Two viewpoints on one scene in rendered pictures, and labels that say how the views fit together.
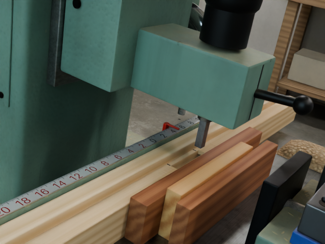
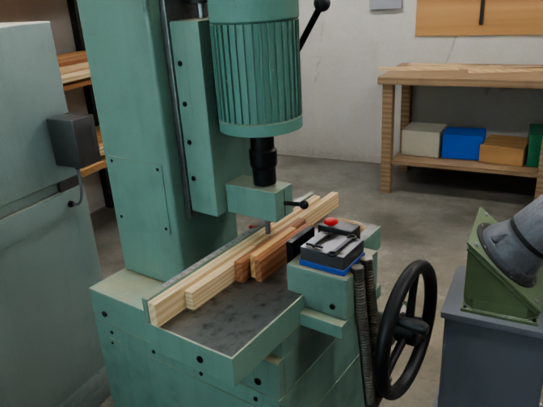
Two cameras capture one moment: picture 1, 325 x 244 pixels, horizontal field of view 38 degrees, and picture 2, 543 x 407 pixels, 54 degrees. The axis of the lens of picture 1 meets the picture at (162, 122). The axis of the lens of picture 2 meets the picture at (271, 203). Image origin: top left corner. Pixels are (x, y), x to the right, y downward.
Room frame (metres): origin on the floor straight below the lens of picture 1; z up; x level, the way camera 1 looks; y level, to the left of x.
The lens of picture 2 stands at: (-0.62, -0.15, 1.48)
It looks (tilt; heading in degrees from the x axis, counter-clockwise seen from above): 22 degrees down; 5
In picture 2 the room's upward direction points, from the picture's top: 4 degrees counter-clockwise
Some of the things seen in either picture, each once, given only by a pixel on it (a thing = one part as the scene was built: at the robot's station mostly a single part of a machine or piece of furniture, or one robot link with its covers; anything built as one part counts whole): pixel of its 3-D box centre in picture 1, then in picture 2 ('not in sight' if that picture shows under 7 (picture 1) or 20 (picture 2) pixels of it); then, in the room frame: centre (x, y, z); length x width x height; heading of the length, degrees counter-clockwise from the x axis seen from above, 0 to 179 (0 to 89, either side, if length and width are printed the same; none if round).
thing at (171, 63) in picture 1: (199, 78); (259, 200); (0.50, -0.03, 1.03); 0.14 x 0.07 x 0.09; 59
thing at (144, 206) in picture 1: (204, 176); (273, 247); (0.47, -0.06, 0.92); 0.26 x 0.02 x 0.05; 149
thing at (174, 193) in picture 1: (210, 186); (274, 251); (0.44, -0.06, 0.93); 0.16 x 0.02 x 0.06; 149
